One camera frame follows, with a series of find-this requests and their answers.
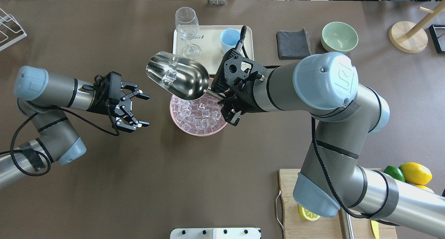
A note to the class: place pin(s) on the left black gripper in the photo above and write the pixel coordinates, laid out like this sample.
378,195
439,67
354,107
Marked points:
100,105

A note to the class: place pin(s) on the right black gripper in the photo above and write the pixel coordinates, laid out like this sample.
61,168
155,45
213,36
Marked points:
246,101

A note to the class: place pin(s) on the steel ice scoop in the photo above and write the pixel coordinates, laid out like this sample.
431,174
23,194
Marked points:
192,78

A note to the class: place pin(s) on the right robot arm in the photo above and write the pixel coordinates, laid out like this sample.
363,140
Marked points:
343,113

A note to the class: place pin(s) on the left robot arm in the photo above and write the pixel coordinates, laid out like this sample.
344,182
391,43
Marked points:
45,98

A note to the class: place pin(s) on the light blue cup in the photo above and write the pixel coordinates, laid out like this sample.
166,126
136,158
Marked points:
229,39

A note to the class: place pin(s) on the ice cube in scoop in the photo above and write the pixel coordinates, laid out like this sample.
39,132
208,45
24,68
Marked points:
169,77

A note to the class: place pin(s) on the clear ice cubes pile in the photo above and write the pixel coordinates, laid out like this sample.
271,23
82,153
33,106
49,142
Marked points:
200,114

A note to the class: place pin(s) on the cream serving tray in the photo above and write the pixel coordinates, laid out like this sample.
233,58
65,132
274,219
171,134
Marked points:
208,39

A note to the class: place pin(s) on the pink bowl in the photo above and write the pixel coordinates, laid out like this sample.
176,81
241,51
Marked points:
198,128

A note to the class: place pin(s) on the grey folded cloth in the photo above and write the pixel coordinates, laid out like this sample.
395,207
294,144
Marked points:
293,44

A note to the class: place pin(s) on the clear wine glass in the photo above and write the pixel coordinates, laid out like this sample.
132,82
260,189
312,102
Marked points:
187,27

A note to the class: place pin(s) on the green bowl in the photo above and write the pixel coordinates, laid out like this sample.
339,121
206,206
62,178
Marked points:
339,37

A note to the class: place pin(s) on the half lemon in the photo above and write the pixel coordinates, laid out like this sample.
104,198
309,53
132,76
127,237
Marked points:
307,215

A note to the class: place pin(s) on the bamboo cutting board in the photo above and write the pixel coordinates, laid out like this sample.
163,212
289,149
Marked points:
297,227

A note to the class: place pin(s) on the wooden mug tree stand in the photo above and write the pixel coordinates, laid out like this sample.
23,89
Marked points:
410,37

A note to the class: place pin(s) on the green lime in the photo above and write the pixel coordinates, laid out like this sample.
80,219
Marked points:
395,173

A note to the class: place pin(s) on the whole yellow lemon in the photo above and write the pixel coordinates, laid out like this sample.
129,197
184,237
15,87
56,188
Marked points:
416,173

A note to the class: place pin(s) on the yellow plastic knife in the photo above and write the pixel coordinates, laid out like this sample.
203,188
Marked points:
375,229

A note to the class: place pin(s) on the white wire rack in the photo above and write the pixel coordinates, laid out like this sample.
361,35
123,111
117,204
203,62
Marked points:
10,30

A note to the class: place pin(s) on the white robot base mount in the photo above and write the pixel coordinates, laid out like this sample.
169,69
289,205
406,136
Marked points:
216,233

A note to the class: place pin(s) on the black frame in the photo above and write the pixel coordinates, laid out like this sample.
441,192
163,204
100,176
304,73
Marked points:
437,32

